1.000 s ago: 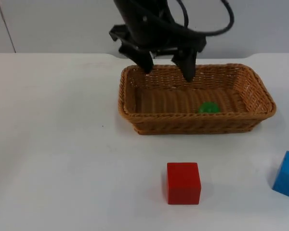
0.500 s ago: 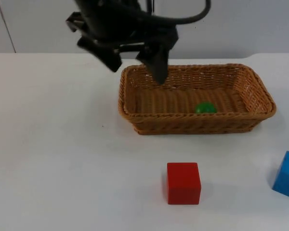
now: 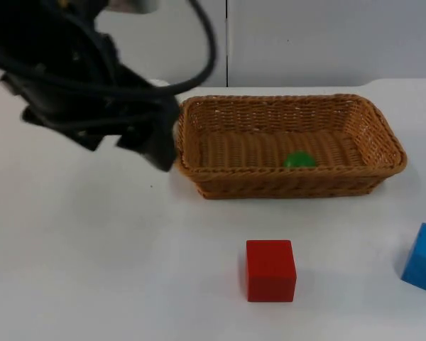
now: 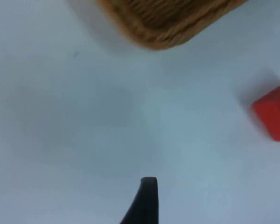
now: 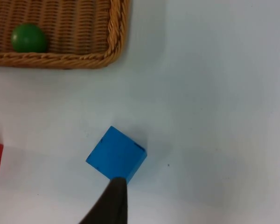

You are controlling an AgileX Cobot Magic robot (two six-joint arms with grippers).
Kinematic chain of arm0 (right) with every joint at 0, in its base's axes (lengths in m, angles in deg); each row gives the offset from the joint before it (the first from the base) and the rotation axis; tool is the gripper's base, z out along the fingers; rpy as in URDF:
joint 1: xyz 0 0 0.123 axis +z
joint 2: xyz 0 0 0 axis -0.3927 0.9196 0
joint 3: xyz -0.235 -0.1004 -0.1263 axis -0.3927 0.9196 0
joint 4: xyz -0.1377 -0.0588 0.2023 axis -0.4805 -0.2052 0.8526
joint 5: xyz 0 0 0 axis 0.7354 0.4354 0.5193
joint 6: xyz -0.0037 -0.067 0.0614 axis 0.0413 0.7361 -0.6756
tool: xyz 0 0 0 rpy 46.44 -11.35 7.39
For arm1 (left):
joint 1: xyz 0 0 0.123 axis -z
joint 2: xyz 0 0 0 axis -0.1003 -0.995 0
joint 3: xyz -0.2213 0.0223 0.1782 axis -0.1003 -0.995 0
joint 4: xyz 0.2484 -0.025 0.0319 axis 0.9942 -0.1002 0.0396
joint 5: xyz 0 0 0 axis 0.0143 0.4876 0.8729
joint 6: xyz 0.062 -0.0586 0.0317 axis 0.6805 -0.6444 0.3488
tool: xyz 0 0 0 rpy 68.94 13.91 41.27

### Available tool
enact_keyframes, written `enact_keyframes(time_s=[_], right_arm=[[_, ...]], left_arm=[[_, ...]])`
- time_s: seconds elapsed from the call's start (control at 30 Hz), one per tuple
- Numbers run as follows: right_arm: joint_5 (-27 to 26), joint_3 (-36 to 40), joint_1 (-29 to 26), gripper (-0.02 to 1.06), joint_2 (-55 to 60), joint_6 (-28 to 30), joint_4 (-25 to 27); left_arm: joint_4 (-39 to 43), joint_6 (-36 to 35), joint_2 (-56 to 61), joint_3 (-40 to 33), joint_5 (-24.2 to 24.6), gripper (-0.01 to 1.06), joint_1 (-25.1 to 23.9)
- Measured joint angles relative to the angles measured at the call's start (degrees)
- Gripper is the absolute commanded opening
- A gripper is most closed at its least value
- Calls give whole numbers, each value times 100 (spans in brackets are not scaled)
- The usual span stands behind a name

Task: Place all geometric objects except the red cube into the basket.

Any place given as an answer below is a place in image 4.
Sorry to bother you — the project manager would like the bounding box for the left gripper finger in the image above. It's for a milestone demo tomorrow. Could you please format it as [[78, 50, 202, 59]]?
[[119, 176, 160, 224]]

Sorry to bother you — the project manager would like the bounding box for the red cube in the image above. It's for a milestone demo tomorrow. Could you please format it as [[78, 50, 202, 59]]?
[[252, 80, 280, 143]]

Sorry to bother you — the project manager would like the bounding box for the brown wicker basket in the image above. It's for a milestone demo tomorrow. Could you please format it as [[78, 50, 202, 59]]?
[[95, 0, 247, 51]]

